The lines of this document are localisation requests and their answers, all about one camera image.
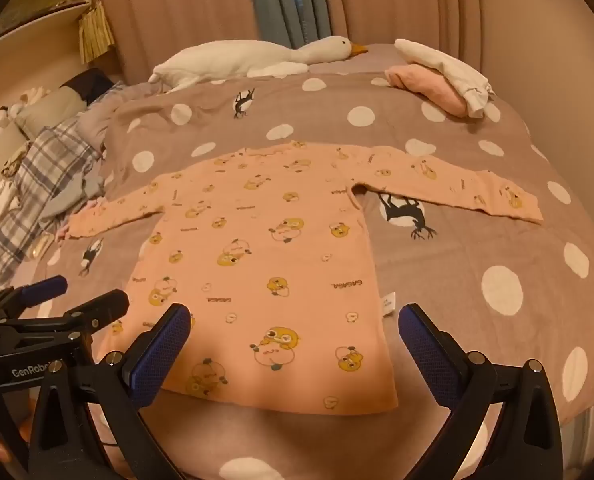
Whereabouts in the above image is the grey plaid cloth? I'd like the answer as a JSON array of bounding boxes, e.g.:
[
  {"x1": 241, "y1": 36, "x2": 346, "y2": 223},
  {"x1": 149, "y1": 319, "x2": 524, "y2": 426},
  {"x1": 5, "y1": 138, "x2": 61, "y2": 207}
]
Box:
[{"x1": 0, "y1": 120, "x2": 105, "y2": 281}]

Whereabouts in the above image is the folded white cloth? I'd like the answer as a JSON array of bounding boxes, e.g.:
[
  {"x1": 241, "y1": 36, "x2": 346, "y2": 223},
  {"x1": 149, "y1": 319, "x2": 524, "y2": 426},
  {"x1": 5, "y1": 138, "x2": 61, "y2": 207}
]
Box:
[{"x1": 393, "y1": 38, "x2": 498, "y2": 118}]

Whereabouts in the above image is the grey pillow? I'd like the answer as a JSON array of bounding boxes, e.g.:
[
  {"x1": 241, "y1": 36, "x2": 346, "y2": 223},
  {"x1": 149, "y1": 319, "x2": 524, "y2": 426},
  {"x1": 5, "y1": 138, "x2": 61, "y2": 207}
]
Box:
[{"x1": 14, "y1": 85, "x2": 89, "y2": 136}]

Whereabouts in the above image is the pink cartoon print baby shirt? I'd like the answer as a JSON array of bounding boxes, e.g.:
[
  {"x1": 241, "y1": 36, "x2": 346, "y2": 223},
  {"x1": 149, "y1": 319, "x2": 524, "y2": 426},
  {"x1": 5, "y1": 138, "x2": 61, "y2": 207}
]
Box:
[{"x1": 57, "y1": 141, "x2": 545, "y2": 415}]

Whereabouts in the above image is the dark cloth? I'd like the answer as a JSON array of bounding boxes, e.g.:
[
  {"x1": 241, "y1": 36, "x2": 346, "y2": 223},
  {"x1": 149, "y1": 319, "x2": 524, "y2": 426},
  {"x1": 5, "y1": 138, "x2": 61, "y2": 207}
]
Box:
[{"x1": 72, "y1": 67, "x2": 125, "y2": 106}]

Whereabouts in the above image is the blue curtain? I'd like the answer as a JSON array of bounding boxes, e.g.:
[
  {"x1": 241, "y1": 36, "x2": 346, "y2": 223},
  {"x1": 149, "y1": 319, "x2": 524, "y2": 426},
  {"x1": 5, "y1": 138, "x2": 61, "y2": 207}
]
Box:
[{"x1": 246, "y1": 0, "x2": 338, "y2": 52}]

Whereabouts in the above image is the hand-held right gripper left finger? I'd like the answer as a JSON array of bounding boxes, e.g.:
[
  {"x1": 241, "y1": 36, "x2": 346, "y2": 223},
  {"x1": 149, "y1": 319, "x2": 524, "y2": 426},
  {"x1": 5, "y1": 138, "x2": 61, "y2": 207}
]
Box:
[{"x1": 27, "y1": 303, "x2": 193, "y2": 480}]

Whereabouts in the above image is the white goose plush toy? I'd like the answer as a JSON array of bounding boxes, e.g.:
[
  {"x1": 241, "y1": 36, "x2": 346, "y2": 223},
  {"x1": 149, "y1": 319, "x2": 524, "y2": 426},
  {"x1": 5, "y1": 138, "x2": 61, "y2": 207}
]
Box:
[{"x1": 148, "y1": 35, "x2": 369, "y2": 92}]

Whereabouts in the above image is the mauve white-dotted blanket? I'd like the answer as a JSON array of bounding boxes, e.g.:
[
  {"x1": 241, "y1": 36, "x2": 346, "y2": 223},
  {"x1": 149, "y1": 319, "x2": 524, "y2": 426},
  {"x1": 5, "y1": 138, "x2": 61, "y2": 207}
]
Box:
[{"x1": 27, "y1": 42, "x2": 594, "y2": 480}]

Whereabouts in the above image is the pink curtain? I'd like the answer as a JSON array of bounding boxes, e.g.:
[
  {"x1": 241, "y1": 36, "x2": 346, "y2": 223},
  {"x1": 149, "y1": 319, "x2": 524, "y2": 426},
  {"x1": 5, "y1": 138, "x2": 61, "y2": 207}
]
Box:
[
  {"x1": 327, "y1": 0, "x2": 482, "y2": 61},
  {"x1": 97, "y1": 0, "x2": 258, "y2": 81}
]

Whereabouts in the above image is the folded pink cloth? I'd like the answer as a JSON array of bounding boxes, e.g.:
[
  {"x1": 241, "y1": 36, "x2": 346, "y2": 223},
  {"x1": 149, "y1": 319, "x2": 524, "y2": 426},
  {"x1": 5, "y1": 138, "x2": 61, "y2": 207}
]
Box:
[{"x1": 384, "y1": 62, "x2": 470, "y2": 116}]

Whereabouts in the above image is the straw tassel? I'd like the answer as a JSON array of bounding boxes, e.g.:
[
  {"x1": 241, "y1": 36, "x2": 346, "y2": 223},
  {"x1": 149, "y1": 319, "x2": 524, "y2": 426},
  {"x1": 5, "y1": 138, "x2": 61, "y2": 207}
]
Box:
[{"x1": 78, "y1": 2, "x2": 115, "y2": 63}]

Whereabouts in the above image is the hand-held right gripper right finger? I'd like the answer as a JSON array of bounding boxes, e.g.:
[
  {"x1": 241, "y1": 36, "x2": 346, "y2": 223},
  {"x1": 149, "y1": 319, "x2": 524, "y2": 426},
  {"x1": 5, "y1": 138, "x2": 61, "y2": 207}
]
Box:
[{"x1": 397, "y1": 303, "x2": 565, "y2": 480}]

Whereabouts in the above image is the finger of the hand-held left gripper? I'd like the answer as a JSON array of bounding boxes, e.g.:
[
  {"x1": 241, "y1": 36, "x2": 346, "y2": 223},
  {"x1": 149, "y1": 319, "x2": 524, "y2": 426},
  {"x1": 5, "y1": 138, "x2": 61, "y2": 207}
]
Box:
[
  {"x1": 0, "y1": 289, "x2": 130, "y2": 346},
  {"x1": 0, "y1": 276, "x2": 69, "y2": 322}
]

